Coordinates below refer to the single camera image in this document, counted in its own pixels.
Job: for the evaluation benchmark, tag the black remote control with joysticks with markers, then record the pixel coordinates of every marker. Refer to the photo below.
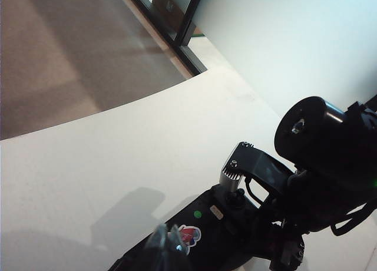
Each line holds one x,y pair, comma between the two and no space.
212,238

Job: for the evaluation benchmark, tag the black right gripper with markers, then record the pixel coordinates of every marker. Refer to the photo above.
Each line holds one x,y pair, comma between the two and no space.
330,191

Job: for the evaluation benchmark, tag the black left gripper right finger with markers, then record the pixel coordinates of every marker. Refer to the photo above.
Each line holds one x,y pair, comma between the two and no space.
176,250

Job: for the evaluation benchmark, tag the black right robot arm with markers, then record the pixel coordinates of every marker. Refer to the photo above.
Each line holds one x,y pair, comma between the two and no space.
312,126

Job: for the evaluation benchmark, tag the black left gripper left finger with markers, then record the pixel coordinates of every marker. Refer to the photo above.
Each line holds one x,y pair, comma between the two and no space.
157,247

